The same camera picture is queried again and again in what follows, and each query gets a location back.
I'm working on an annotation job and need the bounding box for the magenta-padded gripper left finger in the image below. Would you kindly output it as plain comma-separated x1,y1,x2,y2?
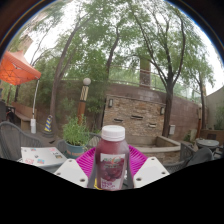
53,146,101,189

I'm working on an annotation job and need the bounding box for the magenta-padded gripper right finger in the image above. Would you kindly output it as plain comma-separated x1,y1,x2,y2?
126,144,170,189

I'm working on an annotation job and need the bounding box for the red juice bottle white cap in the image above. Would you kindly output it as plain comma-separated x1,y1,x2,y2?
94,124,130,192

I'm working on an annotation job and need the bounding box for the grey wicker chair with jacket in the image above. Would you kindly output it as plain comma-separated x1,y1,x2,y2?
163,146,216,174

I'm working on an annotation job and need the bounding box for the silver laptop with stickers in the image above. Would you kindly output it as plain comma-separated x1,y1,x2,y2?
20,146,68,167

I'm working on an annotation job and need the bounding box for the green plant in teal pot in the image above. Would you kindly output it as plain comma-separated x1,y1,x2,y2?
62,114,91,159

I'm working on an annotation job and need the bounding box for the blue yellow striped cone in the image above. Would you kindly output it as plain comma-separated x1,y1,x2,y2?
44,114,54,134

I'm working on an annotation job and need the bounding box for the round dark patio table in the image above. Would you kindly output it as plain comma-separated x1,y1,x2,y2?
195,138,220,149

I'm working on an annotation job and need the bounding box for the dark forked trunk tree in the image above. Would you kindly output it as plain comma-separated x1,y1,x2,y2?
126,0,214,138

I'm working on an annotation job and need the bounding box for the wooden bench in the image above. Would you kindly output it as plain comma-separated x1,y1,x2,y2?
11,101,34,131

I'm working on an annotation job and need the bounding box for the leaning grey trunk tree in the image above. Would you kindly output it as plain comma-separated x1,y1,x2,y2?
29,0,114,133

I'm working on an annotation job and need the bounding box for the orange canopy tent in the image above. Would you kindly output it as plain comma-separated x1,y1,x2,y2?
0,49,42,134

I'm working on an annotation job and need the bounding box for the globe lamp post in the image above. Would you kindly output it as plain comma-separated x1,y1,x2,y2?
77,77,92,126

